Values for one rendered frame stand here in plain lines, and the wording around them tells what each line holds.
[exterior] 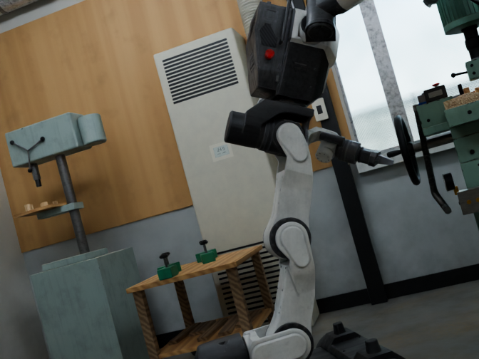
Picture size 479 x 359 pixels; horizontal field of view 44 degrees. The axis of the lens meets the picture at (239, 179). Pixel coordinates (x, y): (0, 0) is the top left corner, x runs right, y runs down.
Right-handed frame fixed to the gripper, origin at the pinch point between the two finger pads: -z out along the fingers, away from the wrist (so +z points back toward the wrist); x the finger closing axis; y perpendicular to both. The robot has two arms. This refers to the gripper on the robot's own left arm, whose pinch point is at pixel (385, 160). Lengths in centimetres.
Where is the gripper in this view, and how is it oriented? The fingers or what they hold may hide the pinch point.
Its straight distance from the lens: 231.9
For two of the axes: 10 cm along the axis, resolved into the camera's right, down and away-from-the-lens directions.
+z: -9.1, -2.7, 3.3
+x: -3.7, 1.3, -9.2
